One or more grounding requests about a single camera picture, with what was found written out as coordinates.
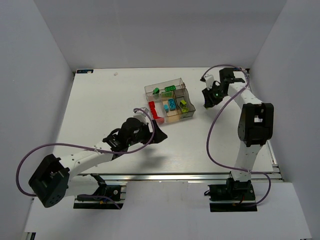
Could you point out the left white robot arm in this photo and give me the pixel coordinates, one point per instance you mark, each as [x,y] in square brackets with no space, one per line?
[55,177]

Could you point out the lime curved lego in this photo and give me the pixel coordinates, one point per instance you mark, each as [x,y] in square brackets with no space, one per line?
[185,109]

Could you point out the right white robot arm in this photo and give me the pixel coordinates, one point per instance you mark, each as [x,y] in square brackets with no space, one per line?
[256,121]

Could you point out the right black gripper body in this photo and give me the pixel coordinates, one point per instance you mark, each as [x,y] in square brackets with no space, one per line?
[208,94]

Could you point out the small green number lego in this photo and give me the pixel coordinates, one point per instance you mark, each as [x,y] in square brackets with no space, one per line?
[156,92]

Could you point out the left blue table label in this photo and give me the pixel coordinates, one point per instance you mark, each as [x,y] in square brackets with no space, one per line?
[84,71]

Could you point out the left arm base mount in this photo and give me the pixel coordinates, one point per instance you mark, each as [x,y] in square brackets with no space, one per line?
[105,196]

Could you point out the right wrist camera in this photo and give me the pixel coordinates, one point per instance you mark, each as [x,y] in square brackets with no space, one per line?
[209,80]

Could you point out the long clear smoky container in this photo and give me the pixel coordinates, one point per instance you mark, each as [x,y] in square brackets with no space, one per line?
[178,83]

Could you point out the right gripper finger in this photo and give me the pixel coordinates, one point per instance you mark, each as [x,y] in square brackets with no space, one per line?
[209,102]
[206,93]

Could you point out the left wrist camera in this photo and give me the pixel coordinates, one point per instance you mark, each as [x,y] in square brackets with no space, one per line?
[142,116]

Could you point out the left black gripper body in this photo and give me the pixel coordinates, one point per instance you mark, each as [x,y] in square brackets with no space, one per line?
[150,132]

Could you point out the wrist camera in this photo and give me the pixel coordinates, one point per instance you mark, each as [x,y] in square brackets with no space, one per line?
[142,116]
[209,80]

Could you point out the cyan long lego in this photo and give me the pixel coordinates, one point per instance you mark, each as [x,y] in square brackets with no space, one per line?
[171,104]

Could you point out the cyan small lego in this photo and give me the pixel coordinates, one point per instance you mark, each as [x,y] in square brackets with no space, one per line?
[166,108]

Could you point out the grey smoky container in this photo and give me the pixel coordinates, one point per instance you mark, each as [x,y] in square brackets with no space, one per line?
[183,94]

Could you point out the amber transparent container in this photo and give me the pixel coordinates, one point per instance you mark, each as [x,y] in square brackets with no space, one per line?
[172,115]

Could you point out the red curved lego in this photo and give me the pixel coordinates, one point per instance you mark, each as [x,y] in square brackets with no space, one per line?
[157,115]

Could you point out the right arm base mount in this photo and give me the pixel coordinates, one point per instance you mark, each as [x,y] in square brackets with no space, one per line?
[232,196]

